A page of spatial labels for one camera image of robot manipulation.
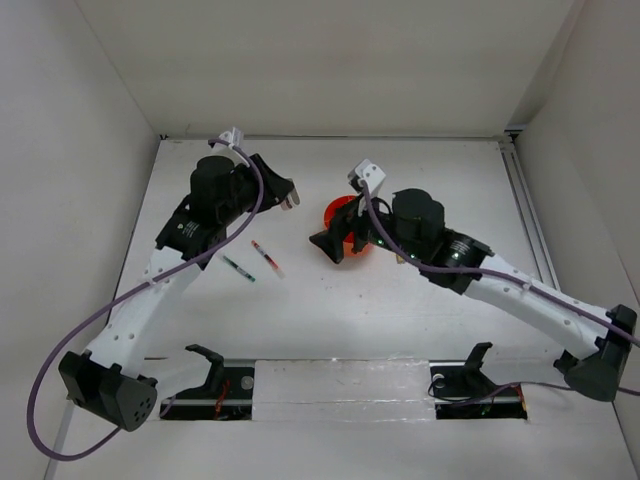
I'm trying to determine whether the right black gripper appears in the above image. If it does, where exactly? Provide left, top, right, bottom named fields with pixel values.
left=310, top=185, right=427, bottom=263

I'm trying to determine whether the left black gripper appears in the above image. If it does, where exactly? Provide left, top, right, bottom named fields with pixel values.
left=218, top=154, right=292, bottom=225

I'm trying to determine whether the pink white eraser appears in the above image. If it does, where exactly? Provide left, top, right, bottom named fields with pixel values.
left=280, top=191, right=300, bottom=211

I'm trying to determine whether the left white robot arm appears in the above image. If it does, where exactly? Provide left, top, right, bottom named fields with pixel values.
left=58, top=154, right=299, bottom=432

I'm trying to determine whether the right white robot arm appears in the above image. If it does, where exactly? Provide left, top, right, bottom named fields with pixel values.
left=309, top=188, right=639, bottom=402

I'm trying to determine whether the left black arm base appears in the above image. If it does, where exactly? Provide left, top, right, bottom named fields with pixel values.
left=159, top=345, right=256, bottom=422

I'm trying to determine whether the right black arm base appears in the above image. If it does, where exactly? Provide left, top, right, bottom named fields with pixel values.
left=427, top=342, right=528, bottom=421

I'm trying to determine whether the orange round divided container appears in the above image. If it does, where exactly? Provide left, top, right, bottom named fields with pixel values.
left=323, top=195, right=373, bottom=258

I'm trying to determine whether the orange capped red pen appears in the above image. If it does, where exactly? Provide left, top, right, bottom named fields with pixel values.
left=251, top=240, right=285, bottom=279

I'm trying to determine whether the green pen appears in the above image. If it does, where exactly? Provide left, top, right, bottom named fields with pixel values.
left=222, top=255, right=256, bottom=283

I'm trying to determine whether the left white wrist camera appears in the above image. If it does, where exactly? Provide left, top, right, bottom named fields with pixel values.
left=218, top=127, right=244, bottom=147

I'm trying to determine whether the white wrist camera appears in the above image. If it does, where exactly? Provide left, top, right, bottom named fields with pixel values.
left=347, top=159, right=386, bottom=196
left=218, top=127, right=244, bottom=147

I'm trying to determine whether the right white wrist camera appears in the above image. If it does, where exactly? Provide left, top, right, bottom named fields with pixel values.
left=347, top=159, right=386, bottom=196

